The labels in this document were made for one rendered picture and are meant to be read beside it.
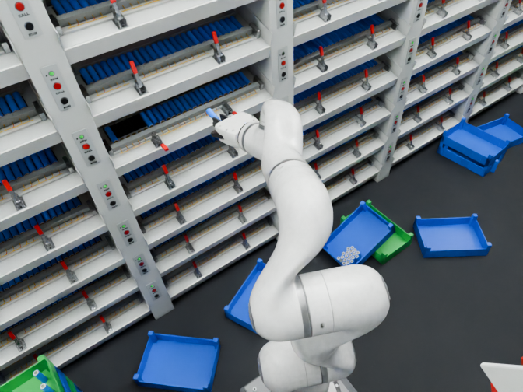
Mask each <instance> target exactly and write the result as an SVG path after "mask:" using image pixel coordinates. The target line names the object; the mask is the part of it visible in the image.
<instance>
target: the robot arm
mask: <svg viewBox="0 0 523 392"><path fill-rule="evenodd" d="M220 119H221V120H220ZM220 119H218V118H216V117H213V118H212V120H213V123H212V124H213V126H214V127H215V128H216V130H214V131H212V132H211V135H212V137H215V138H219V140H220V141H221V142H223V143H225V144H227V145H230V146H233V147H236V148H239V149H242V150H244V151H245V152H247V153H248V154H250V155H252V156H254V157H255V158H257V159H260V160H261V168H262V172H263V175H264V178H265V182H266V183H267V186H268V189H269V192H270V195H271V196H272V200H273V202H274V204H275V207H276V211H277V214H278V218H279V238H278V242H277V244H276V248H275V249H274V251H273V253H272V256H271V257H270V258H269V261H268V262H267V264H266V266H265V267H264V269H263V271H262V272H261V274H260V275H259V277H258V280H257V281H256V283H255V284H254V287H253V289H252V291H251V295H250V299H249V304H248V312H249V317H250V322H251V325H252V327H253V329H254V330H255V331H256V332H257V333H258V334H259V335H260V336H261V337H262V338H264V339H266V340H269V341H270V342H268V343H267V344H265V345H264V346H263V347H262V349H261V351H260V352H259V355H258V371H259V374H260V377H261V381H262V382H263V384H264V385H265V386H266V387H267V388H268V389H269V390H270V391H271V392H336V389H335V385H334V383H333V382H334V381H337V380H341V379H344V378H346V377H347V376H349V375H350V374H351V373H352V372H353V370H354V368H355V366H356V353H355V349H354V347H353V343H352V340H353V339H356V338H358V337H360V336H362V335H364V334H366V333H368V332H369V331H372V330H373V329H374V328H376V327H377V326H378V325H379V324H380V323H381V322H382V321H383V320H384V319H385V317H386V316H387V314H388V311H389V306H390V296H389V292H388V287H387V285H386V284H385V281H384V279H383V277H382V276H381V275H380V274H379V273H378V272H377V271H376V270H374V269H373V268H371V267H369V266H366V265H362V264H351V265H346V266H341V267H336V268H329V269H325V270H320V271H313V272H308V273H304V274H300V275H298V274H297V273H298V272H299V271H300V270H301V269H302V268H303V267H305V266H306V265H307V264H308V263H309V262H310V261H311V260H312V259H313V258H314V257H315V256H316V255H317V254H318V253H319V252H320V251H321V249H322V248H323V247H324V245H325V244H326V243H327V241H328V238H329V237H330V234H331V232H332V225H333V208H332V201H331V198H330V196H329V193H328V191H327V189H326V187H325V185H324V184H323V183H322V181H321V180H320V178H319V177H318V176H317V174H316V173H315V172H314V171H313V170H312V168H311V167H310V166H309V165H308V163H307V162H306V161H305V160H304V158H303V126H302V121H301V118H300V115H299V113H298V111H297V110H296V108H295V107H294V106H293V105H292V104H290V103H288V102H287V101H285V100H281V99H278V98H274V99H273V98H272V99H269V100H267V101H265V102H264V104H263V106H262V109H261V115H260V120H259V121H258V120H257V119H256V118H255V117H253V116H251V115H250V114H247V113H245V112H240V113H238V114H235V115H233V116H230V117H228V116H226V115H225V114H220Z"/></svg>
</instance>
